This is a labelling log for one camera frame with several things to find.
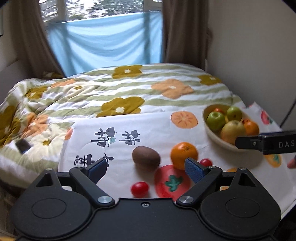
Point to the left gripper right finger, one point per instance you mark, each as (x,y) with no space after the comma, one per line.
(205,181)

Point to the person hand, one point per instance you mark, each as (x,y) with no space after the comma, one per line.
(292,163)

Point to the white fruit print cloth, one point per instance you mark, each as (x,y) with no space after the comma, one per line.
(115,137)

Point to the cream ceramic bowl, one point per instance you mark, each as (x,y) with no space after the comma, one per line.
(215,137)

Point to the light blue window cloth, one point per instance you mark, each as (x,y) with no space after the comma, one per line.
(127,39)

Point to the large orange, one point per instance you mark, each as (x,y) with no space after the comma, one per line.
(251,128)

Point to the red cherry tomato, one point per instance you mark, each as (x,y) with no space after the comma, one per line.
(140,189)
(206,162)

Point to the right brown curtain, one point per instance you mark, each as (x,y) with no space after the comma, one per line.
(185,32)

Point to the floral striped duvet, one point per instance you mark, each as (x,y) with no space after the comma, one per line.
(41,111)

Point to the window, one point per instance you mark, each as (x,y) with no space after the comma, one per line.
(71,10)

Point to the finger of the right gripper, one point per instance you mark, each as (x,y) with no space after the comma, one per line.
(282,133)
(249,143)

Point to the small black device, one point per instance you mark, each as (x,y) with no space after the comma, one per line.
(22,146)

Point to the left brown curtain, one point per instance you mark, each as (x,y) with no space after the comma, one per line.
(30,40)

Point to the yellow pear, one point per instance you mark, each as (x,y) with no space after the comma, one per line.
(231,131)

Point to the brown kiwi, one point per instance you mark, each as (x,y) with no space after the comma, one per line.
(146,157)

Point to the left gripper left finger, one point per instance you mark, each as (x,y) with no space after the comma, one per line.
(85,180)

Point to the brown curtain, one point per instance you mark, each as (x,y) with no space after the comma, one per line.
(185,32)
(30,40)

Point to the green apple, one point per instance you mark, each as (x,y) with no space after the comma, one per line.
(215,121)
(234,114)

